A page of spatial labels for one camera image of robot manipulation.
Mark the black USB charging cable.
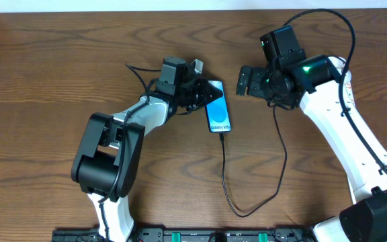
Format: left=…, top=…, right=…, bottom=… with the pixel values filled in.
left=218, top=104, right=288, bottom=218

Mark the blue Galaxy smartphone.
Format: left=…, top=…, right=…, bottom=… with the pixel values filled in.
left=206, top=83, right=231, bottom=133

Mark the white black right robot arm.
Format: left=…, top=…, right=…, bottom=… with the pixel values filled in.
left=236, top=26, right=387, bottom=241

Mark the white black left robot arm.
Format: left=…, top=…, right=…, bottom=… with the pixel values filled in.
left=71, top=56, right=223, bottom=241

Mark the white power strip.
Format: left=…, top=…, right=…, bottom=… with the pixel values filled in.
left=329, top=56, right=355, bottom=108

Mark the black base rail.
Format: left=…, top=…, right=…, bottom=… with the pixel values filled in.
left=51, top=228, right=315, bottom=242

